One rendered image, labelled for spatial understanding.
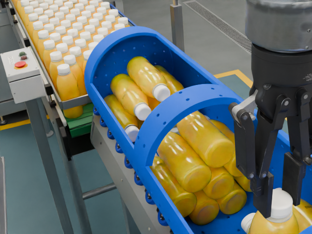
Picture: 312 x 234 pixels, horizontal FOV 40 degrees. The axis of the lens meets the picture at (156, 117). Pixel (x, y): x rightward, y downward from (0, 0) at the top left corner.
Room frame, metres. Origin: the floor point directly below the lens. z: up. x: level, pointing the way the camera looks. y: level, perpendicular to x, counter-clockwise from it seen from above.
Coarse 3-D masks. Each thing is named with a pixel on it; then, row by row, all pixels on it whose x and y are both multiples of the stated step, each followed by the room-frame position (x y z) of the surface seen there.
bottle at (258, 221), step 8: (256, 216) 0.41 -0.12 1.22; (288, 216) 0.40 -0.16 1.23; (256, 224) 0.41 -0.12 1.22; (264, 224) 0.40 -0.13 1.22; (272, 224) 0.39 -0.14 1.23; (280, 224) 0.39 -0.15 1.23; (288, 224) 0.39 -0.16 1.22; (296, 224) 0.40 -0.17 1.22; (256, 232) 0.40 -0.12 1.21; (264, 232) 0.39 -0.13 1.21; (272, 232) 0.39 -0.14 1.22; (280, 232) 0.38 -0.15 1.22; (288, 232) 0.39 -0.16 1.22; (296, 232) 0.39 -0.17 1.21
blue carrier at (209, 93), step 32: (128, 32) 1.10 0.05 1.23; (96, 64) 1.06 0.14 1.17; (160, 64) 1.17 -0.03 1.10; (192, 64) 0.91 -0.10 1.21; (96, 96) 0.98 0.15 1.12; (192, 96) 0.73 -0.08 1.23; (224, 96) 0.73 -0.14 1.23; (160, 128) 0.69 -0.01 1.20; (160, 192) 0.59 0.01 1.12; (192, 224) 0.64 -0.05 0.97; (224, 224) 0.65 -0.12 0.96
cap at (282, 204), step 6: (276, 192) 0.42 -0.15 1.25; (282, 192) 0.42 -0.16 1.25; (276, 198) 0.41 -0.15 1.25; (282, 198) 0.41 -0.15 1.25; (288, 198) 0.41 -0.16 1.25; (276, 204) 0.40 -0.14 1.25; (282, 204) 0.40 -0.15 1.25; (288, 204) 0.40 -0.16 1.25; (276, 210) 0.39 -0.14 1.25; (282, 210) 0.39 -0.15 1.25; (288, 210) 0.39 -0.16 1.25; (276, 216) 0.39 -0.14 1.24; (282, 216) 0.39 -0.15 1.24
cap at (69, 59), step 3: (66, 57) 1.34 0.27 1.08; (69, 57) 1.34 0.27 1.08; (72, 57) 1.33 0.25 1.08; (66, 60) 1.32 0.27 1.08; (69, 60) 1.32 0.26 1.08; (72, 60) 1.32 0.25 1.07; (75, 60) 1.33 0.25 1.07; (66, 63) 1.32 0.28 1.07; (69, 63) 1.32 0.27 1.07; (72, 63) 1.32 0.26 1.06
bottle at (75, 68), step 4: (72, 64) 1.32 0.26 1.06; (76, 64) 1.33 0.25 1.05; (72, 68) 1.31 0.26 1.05; (76, 68) 1.32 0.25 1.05; (80, 68) 1.33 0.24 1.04; (72, 72) 1.31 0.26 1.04; (76, 72) 1.31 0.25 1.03; (80, 72) 1.32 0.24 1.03; (76, 76) 1.31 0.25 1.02; (80, 76) 1.32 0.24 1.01; (80, 80) 1.31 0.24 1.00; (80, 84) 1.31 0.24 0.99; (84, 84) 1.33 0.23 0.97; (80, 88) 1.31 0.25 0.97; (84, 88) 1.33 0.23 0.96; (80, 92) 1.31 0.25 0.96; (84, 92) 1.32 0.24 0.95; (84, 104) 1.31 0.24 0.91
